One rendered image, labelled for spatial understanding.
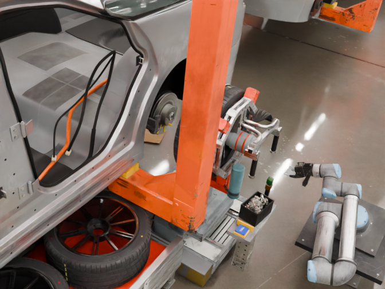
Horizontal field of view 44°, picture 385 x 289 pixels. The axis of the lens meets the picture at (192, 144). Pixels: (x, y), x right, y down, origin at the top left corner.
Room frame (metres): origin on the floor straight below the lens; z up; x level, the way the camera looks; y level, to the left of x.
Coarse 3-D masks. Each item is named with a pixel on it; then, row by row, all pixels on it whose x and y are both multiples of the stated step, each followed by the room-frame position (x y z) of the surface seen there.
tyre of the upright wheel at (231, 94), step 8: (232, 88) 2.82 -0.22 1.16; (224, 96) 2.68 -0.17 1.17; (232, 96) 2.70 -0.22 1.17; (240, 96) 2.81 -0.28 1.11; (224, 104) 2.62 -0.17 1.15; (224, 112) 2.62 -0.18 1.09; (176, 128) 2.56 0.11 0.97; (176, 136) 2.53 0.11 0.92; (176, 144) 2.52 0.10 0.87; (176, 152) 2.52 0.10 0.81; (232, 152) 2.84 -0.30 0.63; (176, 160) 2.54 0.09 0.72
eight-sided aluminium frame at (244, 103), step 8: (240, 104) 2.72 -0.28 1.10; (248, 104) 2.74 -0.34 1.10; (232, 112) 2.59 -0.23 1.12; (240, 112) 2.63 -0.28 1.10; (248, 112) 2.90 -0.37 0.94; (232, 120) 2.55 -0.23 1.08; (224, 136) 2.48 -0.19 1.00; (216, 144) 2.45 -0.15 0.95; (216, 152) 2.49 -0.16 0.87; (216, 160) 2.45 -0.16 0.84; (232, 160) 2.75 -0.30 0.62; (240, 160) 2.77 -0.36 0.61; (216, 168) 2.44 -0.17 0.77; (224, 168) 2.65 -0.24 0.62; (224, 176) 2.56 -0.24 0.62
